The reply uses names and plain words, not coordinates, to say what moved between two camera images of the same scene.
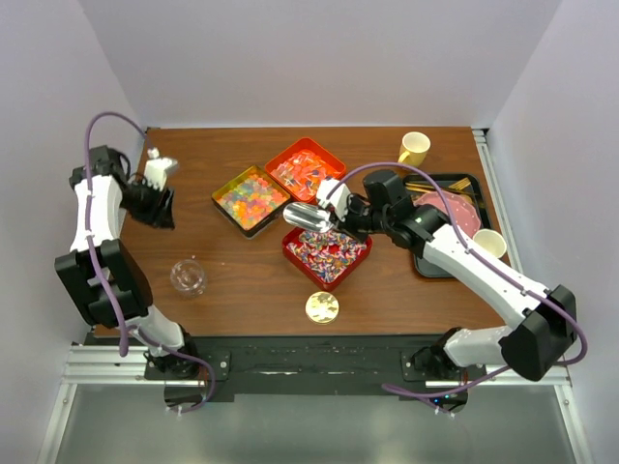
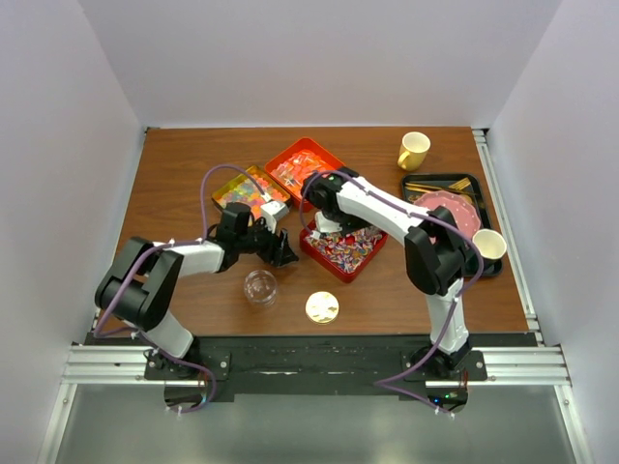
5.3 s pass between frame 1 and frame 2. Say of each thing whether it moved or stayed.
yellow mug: stayed
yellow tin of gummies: stayed
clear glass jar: moved
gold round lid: stayed
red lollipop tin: moved
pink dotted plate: stayed
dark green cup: stayed
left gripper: moved
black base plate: stayed
